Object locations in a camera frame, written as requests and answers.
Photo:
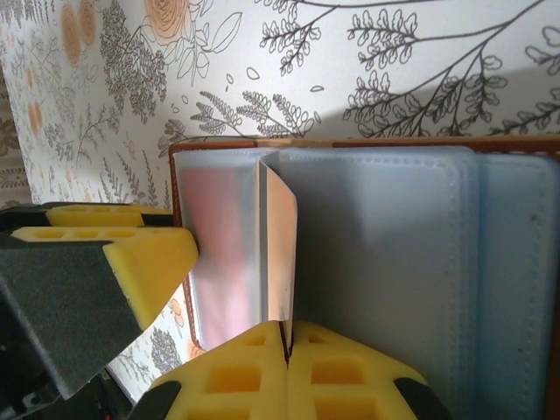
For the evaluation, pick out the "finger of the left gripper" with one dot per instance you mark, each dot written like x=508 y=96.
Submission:
x=109 y=216
x=87 y=284

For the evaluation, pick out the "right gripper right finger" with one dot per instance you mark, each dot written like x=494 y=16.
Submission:
x=350 y=385

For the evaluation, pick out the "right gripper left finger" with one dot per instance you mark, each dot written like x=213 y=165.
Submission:
x=227 y=385

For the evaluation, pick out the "brown leather card holder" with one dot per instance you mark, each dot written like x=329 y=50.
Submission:
x=394 y=262

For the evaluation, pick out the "single pale card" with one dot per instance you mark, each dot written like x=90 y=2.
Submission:
x=280 y=245

